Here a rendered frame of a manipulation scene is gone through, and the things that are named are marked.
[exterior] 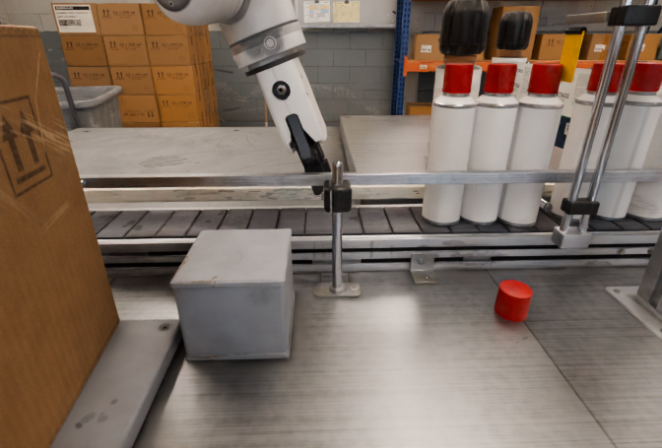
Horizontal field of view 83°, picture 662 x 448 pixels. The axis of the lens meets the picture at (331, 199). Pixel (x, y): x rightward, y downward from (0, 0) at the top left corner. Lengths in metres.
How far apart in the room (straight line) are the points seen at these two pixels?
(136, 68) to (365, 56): 2.59
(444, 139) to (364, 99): 4.55
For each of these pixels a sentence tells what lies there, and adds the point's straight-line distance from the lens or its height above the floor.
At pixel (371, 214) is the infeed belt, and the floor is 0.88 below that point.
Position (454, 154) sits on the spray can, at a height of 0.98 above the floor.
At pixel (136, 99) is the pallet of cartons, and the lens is 4.00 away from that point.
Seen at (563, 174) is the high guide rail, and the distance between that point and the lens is 0.54.
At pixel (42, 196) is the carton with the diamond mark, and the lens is 0.33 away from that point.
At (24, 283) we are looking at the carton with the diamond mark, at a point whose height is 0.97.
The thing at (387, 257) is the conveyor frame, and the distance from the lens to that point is 0.50.
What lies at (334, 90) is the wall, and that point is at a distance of 5.00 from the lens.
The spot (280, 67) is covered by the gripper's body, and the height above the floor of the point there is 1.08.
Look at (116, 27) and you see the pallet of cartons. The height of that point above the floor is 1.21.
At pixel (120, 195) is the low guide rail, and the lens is 0.61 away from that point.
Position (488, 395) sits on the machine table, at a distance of 0.39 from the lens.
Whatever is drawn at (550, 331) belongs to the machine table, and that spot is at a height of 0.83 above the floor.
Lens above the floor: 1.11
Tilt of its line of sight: 23 degrees down
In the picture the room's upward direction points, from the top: straight up
